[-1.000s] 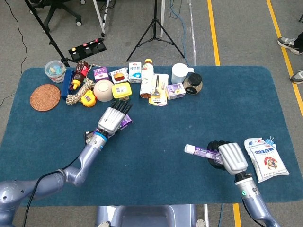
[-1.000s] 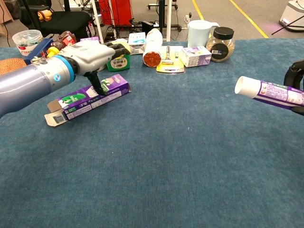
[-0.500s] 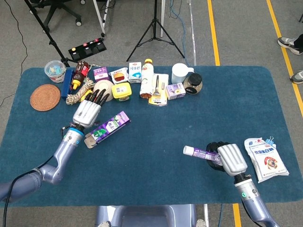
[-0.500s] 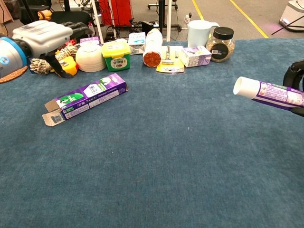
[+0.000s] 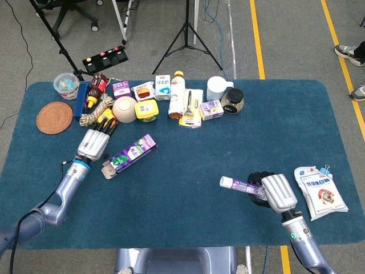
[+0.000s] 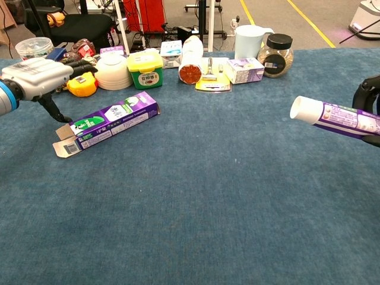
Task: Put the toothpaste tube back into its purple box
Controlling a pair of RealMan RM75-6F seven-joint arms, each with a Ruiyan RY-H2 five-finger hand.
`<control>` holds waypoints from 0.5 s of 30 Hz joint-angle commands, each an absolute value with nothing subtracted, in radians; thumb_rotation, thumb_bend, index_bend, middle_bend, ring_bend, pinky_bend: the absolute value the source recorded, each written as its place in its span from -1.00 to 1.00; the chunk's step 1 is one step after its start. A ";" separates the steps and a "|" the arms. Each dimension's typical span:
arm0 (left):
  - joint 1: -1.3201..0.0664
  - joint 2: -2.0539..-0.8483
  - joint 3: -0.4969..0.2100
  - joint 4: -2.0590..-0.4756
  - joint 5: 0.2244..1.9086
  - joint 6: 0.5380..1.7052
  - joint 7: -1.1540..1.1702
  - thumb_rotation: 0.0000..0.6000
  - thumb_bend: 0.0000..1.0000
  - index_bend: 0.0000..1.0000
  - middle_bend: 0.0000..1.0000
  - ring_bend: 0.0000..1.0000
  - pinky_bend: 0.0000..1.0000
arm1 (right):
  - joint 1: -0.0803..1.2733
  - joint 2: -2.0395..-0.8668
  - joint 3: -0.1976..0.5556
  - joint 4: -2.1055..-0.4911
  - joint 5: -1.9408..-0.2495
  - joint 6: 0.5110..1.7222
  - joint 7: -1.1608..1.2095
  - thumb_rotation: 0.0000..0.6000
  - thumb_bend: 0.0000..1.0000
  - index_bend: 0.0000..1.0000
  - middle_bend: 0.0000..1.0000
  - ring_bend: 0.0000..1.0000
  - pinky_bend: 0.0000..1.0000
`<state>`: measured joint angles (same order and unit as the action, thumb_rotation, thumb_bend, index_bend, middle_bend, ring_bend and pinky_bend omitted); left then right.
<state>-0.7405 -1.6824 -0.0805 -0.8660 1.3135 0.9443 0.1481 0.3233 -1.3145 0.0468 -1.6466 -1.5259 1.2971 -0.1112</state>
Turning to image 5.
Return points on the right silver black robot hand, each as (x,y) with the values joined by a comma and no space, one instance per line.
(280,194)

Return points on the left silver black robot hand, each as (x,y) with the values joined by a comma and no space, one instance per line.
(94,144)

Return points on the purple toothpaste box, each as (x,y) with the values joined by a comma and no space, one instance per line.
(131,152)

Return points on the purple white toothpaste tube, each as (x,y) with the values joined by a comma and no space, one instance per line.
(239,185)

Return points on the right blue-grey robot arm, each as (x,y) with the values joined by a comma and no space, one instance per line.
(302,242)

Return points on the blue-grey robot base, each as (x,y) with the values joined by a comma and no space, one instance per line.
(176,261)

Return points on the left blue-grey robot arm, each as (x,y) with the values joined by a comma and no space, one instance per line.
(65,188)

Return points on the dark blue rectangular box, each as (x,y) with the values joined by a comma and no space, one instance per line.
(80,100)

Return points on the small purple white carton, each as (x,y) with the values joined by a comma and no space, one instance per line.
(122,89)

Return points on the yellow tape measure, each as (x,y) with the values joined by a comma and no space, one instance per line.
(106,114)

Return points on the white sugar bag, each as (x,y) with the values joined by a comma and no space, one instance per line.
(322,194)

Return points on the beige upturned bowl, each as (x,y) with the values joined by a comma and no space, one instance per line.
(125,109)

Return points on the round woven rattan coaster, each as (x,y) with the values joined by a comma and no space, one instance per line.
(54,117)

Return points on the blue binder clip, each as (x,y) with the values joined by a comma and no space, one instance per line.
(326,172)

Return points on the brown sauce bottle yellow cap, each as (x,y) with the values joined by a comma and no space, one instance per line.
(97,85)

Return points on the green container yellow lid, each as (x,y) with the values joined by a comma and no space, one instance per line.
(146,108)

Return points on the clear plastic tub of clips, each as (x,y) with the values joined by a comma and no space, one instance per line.
(66,85)

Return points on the burger print snack packet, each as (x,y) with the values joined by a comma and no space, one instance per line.
(143,92)

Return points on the black foot pedal board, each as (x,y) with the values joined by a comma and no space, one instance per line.
(105,60)

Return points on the white blue milk carton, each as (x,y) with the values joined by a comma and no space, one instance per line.
(162,87)

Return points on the white milk tea bottle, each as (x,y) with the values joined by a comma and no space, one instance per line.
(176,97)

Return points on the black slanted light stand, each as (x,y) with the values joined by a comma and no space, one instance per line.
(61,52)

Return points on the razor on yellow card pack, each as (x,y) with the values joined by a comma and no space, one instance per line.
(189,120)

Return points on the blue carpet table mat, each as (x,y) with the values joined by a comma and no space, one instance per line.
(182,205)

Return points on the glass jar black lid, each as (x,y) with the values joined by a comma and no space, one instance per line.
(232,102)

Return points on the purple white drink carton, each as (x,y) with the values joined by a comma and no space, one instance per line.
(211,109)

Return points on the light blue plastic mug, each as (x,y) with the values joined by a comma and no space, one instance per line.
(216,88)

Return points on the grey sneaker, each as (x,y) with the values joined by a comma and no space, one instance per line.
(358,93)
(348,54)

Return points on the black office chair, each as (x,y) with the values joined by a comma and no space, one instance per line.
(81,15)

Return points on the black tripod stand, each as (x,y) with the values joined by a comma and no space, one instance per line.
(186,28)

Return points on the white slanted frame leg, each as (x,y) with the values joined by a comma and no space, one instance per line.
(119,21)

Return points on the white upright post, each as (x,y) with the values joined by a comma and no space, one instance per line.
(196,23)

